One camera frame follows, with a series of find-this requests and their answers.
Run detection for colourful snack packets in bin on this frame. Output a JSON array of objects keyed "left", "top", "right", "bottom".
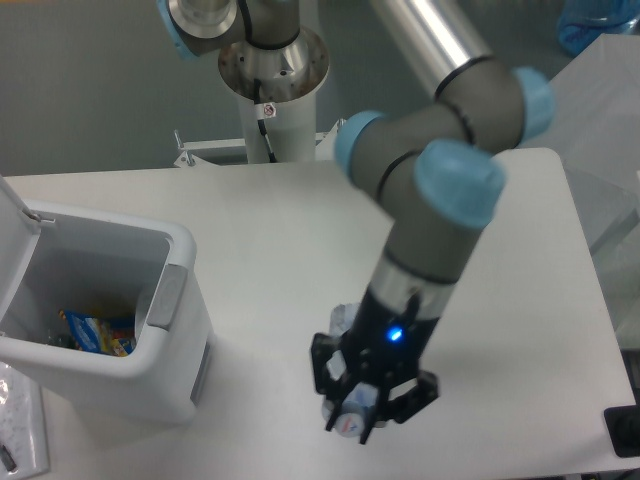
[{"left": 46, "top": 310, "right": 137, "bottom": 357}]

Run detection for blue plastic bag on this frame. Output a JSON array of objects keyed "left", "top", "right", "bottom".
[{"left": 556, "top": 0, "right": 639, "bottom": 57}]

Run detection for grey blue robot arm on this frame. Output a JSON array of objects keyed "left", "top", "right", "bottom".
[{"left": 157, "top": 1, "right": 555, "bottom": 442}]

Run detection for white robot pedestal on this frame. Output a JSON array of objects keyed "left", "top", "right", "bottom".
[{"left": 218, "top": 26, "right": 329, "bottom": 164}]

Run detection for white pedestal base frame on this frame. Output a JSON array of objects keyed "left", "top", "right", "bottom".
[{"left": 173, "top": 118, "right": 346, "bottom": 168}]

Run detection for white side table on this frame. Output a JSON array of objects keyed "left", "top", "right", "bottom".
[{"left": 525, "top": 35, "right": 639, "bottom": 350}]

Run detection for white trash can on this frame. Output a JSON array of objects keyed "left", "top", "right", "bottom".
[{"left": 1, "top": 184, "right": 213, "bottom": 423}]

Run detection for black pen on tray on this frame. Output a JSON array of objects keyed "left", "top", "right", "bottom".
[{"left": 0, "top": 444, "right": 17, "bottom": 473}]

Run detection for clear plastic tray with paper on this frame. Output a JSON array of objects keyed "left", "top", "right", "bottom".
[{"left": 1, "top": 363, "right": 50, "bottom": 479}]

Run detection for black pedestal cable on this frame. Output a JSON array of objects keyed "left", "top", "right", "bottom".
[{"left": 253, "top": 77, "right": 279, "bottom": 164}]

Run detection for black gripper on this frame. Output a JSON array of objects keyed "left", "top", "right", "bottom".
[{"left": 310, "top": 290, "right": 439, "bottom": 445}]

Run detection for black device at table edge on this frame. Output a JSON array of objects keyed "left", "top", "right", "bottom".
[{"left": 604, "top": 405, "right": 639, "bottom": 458}]

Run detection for crushed clear plastic bottle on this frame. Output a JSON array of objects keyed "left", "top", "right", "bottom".
[{"left": 325, "top": 303, "right": 380, "bottom": 438}]

